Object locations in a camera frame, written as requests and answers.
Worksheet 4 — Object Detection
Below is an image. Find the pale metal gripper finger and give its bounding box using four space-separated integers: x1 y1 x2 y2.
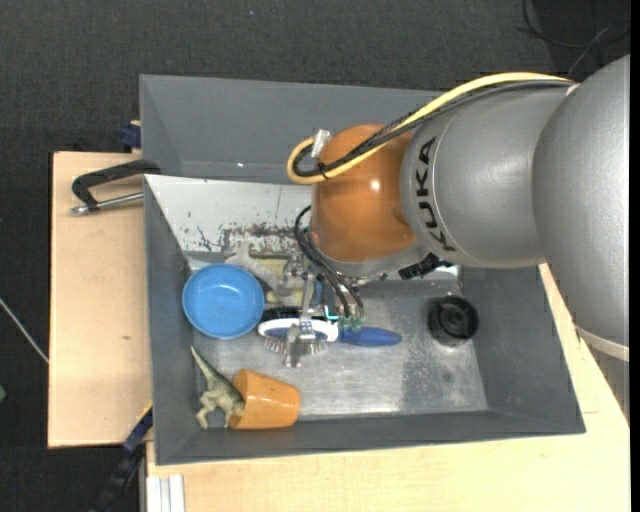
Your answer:
298 321 322 357
282 324 304 370

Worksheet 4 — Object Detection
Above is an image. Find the orange cup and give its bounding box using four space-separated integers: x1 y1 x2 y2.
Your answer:
228 368 302 431

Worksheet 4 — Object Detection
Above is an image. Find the pale beige toy figure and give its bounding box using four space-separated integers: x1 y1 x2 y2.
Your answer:
223 241 302 303

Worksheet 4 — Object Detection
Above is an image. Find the blue and white brush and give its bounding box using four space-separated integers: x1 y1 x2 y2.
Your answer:
256 317 404 357

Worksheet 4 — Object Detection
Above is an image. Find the grey metal bin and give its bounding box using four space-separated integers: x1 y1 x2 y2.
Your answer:
138 73 587 466

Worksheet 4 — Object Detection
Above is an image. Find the pale green toy dinosaur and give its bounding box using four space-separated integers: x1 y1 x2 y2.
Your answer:
189 344 248 430

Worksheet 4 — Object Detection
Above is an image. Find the blue bowl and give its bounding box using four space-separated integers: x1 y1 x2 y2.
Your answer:
181 263 267 341

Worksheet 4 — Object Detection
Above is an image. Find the black round knob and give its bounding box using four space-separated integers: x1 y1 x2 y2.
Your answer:
426 294 481 348

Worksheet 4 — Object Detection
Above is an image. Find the pale wood board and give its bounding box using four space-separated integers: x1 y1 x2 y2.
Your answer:
47 151 154 449

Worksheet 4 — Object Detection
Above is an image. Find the black cylinder on white bracket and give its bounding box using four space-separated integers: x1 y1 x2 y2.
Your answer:
397 258 461 282

